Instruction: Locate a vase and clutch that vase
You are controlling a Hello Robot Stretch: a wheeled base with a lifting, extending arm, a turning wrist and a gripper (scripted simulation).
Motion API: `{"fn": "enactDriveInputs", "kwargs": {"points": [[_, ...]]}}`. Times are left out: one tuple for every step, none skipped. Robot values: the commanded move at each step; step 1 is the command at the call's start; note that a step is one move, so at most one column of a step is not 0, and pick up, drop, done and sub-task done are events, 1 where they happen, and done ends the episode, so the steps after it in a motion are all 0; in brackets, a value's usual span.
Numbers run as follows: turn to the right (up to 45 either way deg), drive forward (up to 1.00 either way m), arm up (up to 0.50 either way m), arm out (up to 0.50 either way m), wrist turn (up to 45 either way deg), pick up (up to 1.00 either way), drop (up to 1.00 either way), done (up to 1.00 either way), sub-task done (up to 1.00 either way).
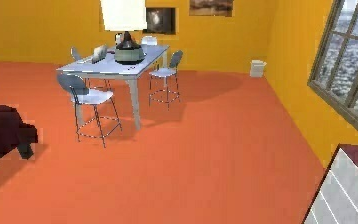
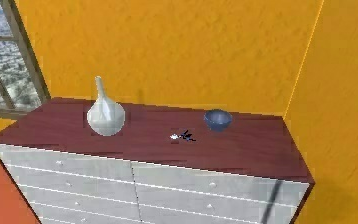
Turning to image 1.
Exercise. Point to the white dining table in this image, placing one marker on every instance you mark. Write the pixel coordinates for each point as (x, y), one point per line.
(120, 68)

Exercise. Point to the white chair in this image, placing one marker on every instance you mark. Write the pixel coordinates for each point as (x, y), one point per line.
(149, 40)

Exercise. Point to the white bin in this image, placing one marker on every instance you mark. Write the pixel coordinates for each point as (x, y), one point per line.
(257, 68)

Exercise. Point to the dark framed picture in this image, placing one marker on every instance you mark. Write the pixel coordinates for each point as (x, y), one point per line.
(160, 20)

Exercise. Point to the grey laptop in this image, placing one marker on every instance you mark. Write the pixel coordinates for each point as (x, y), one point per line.
(99, 53)

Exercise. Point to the table lamp with white shade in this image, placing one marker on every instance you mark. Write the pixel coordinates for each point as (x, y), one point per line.
(127, 20)

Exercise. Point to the brown framed picture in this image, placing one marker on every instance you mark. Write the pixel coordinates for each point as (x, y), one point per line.
(211, 7)

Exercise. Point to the grey framed window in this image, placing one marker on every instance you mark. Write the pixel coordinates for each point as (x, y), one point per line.
(347, 60)

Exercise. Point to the dark maroon sofa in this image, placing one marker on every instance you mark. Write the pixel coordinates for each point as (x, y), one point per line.
(3, 131)

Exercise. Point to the grey cabinet with maroon top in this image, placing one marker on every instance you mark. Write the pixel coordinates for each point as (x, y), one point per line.
(343, 193)

